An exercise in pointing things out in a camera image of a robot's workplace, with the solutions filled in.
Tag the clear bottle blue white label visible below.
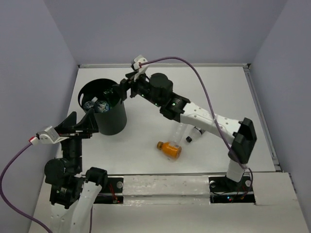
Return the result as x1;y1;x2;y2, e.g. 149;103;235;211
83;97;98;111

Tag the aluminium table rail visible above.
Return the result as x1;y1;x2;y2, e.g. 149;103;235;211
78;63;249;68

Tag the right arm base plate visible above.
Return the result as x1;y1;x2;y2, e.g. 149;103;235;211
209;176;256;204

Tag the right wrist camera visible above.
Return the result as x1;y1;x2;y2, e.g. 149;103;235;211
132;55;149;81

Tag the orange juice bottle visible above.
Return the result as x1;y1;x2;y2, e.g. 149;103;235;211
156;141;182;159

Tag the white foam strip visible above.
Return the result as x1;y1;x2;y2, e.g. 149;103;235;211
122;175;210;206

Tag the purple cable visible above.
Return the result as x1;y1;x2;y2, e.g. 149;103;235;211
139;56;255;195
0;138;53;233

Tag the clear bottle dark blue label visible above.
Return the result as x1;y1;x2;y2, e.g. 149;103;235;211
94;100;111;113

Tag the clear bottle black cap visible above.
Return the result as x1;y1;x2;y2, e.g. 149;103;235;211
186;127;205;143

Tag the clear unlabelled plastic bottle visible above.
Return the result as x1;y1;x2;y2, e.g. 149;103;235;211
168;122;188;145

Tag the green plastic bottle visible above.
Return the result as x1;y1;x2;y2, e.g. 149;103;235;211
103;88;116;103

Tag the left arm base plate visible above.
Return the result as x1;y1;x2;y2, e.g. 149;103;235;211
94;176;124;204

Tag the black cylindrical bin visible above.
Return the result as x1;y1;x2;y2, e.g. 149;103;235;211
78;79;127;135

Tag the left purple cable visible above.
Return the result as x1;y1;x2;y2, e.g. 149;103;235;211
0;138;53;233

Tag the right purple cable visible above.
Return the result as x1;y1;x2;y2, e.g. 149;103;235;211
139;56;255;195

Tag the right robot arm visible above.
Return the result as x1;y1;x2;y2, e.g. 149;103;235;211
113;72;257;190

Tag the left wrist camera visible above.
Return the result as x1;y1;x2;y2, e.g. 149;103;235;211
36;126;67;144

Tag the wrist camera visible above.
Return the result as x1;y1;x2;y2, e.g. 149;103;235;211
132;55;149;81
36;126;67;144

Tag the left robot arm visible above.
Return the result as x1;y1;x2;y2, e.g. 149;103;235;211
39;109;108;233

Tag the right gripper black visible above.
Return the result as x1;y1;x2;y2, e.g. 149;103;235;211
113;69;162;108

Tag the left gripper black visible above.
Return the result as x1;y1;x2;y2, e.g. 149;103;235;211
56;106;100;171

